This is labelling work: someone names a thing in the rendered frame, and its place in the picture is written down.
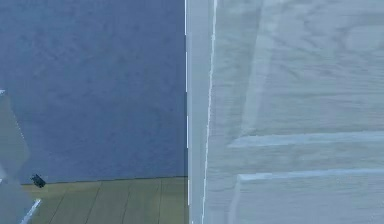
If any pale grey panelled room door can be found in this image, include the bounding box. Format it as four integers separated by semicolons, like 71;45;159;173
185;0;384;224

